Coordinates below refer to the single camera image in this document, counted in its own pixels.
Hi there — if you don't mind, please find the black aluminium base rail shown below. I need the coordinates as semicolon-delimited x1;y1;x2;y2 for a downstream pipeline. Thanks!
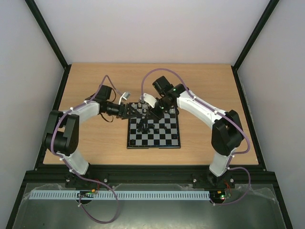
22;165;279;189

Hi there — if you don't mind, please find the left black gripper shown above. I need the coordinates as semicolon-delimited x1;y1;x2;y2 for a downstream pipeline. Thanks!
107;102;141;120

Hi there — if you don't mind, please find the right black frame post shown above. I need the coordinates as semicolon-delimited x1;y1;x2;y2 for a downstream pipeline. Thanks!
232;0;280;70

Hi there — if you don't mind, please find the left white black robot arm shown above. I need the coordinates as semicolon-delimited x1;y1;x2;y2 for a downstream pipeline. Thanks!
42;85;130;175

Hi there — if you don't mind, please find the light blue slotted cable duct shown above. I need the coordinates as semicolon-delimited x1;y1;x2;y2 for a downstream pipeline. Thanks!
29;190;210;201

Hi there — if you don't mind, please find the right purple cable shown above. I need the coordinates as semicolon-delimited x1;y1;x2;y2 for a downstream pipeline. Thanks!
140;68;252;207

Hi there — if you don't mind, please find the purple cable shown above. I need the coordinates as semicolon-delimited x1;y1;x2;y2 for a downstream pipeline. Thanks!
50;75;120;224
140;68;252;207

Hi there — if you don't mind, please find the black white chess board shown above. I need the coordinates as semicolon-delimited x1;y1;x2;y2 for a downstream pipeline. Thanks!
127;102;181;149

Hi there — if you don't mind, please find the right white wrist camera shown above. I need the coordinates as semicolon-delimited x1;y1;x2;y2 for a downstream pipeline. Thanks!
140;93;157;108

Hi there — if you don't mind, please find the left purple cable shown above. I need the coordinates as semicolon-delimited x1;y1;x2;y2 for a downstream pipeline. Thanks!
50;75;120;224

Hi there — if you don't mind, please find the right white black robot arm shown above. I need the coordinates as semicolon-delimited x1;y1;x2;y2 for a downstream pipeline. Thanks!
142;76;245;187

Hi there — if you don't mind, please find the left black frame post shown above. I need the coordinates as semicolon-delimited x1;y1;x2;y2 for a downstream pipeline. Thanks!
24;0;71;70

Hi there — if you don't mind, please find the black frame post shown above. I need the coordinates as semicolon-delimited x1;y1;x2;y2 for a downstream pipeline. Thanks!
232;0;280;70
24;0;71;70

